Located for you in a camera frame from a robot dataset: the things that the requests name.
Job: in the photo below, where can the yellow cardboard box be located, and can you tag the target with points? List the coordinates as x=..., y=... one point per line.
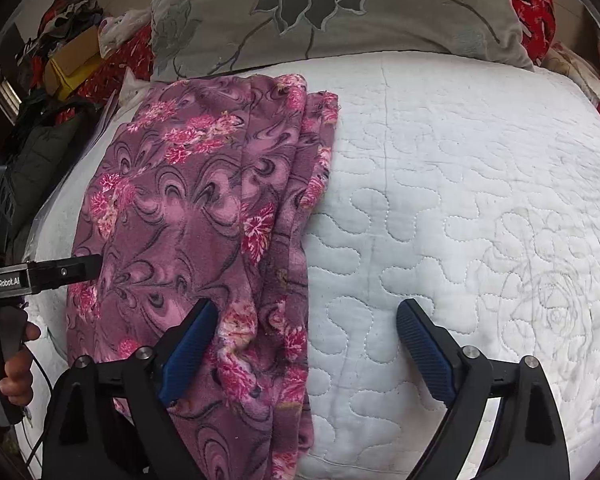
x=72, y=60

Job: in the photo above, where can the white quilted bed cover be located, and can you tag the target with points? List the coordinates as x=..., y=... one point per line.
x=455, y=185

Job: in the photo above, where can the red floral pillow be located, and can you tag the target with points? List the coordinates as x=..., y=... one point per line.
x=530, y=5

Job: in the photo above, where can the multicoloured cloth pile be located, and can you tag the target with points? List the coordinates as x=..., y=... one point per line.
x=65, y=15

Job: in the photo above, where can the person's left hand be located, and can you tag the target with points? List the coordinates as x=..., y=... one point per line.
x=17, y=380

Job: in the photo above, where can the dark green jacket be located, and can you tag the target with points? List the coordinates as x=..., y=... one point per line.
x=45, y=160

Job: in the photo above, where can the white cloth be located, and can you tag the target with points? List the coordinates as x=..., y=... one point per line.
x=125, y=30

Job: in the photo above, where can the red floral cloth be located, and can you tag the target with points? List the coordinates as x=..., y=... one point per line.
x=125, y=75

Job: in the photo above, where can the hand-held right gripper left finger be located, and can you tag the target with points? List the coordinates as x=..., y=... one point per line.
x=190, y=355

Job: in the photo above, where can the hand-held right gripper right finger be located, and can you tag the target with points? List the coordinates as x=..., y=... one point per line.
x=425, y=355

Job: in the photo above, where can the purple floral garment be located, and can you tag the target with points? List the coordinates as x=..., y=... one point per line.
x=180, y=200

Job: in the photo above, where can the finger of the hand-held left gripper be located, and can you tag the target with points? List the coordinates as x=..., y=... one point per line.
x=65, y=272

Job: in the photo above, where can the grey floral pillow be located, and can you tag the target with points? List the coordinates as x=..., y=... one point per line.
x=380, y=20

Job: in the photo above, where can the cream floral cloth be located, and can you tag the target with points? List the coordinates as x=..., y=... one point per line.
x=580, y=70

